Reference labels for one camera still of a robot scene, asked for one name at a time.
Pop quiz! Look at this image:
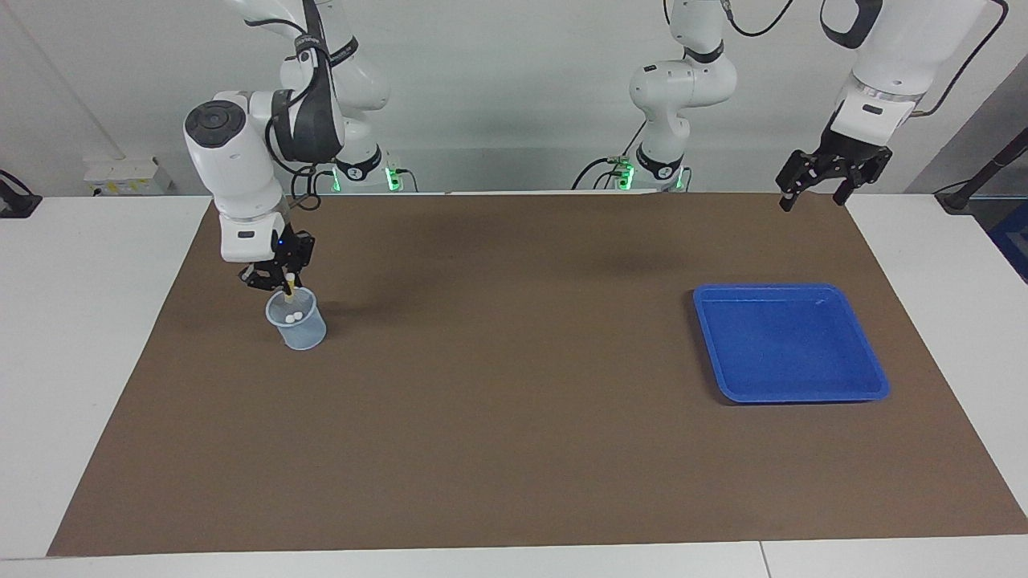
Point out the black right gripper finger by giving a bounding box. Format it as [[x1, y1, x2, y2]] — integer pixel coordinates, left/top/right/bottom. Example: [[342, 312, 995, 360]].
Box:
[[239, 265, 286, 293], [291, 231, 316, 290]]

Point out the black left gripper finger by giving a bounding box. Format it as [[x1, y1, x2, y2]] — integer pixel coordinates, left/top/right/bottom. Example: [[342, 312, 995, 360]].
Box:
[[834, 149, 894, 206], [776, 150, 820, 213]]

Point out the translucent plastic cup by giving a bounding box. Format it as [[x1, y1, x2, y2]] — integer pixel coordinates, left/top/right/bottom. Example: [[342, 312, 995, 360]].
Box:
[[265, 286, 328, 352]]

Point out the black stand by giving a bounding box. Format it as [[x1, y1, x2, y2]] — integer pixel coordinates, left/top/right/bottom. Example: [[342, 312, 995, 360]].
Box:
[[934, 128, 1028, 214]]

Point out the blue box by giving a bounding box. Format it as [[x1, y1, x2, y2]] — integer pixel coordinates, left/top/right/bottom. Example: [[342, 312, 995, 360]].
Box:
[[986, 201, 1028, 283]]

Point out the blue plastic tray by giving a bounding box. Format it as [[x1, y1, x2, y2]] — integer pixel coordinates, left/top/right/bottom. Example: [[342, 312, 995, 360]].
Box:
[[692, 283, 891, 404]]

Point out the white power box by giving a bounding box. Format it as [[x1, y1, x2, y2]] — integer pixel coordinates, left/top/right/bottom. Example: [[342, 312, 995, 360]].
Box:
[[84, 157, 173, 196]]

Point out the brown table mat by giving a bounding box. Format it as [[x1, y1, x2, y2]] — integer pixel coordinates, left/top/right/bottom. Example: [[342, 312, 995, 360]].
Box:
[[47, 191, 1028, 557]]

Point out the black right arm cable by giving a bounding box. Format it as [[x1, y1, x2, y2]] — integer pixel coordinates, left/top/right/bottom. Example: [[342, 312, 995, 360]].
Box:
[[241, 0, 338, 211]]

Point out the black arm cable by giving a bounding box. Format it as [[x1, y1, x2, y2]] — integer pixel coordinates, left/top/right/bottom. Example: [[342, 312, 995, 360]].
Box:
[[241, 0, 338, 211], [720, 0, 1010, 120]]

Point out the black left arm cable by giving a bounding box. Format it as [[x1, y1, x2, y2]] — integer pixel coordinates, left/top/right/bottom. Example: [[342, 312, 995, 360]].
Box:
[[720, 0, 1010, 120]]

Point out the black clamp mount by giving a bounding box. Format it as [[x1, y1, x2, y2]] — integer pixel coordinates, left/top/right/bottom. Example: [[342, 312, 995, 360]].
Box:
[[0, 170, 43, 218]]

